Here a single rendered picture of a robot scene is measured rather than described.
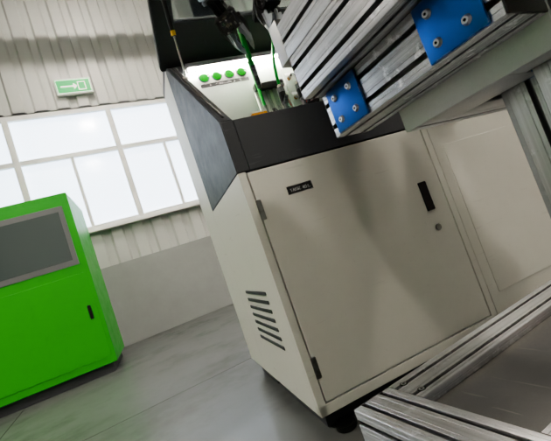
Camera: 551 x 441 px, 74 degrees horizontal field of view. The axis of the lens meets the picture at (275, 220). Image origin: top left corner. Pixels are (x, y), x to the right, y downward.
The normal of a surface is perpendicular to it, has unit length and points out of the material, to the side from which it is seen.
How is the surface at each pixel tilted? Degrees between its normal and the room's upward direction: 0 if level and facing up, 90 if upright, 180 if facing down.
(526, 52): 90
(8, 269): 90
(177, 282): 90
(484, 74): 90
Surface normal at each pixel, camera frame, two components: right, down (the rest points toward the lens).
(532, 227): 0.29, -0.17
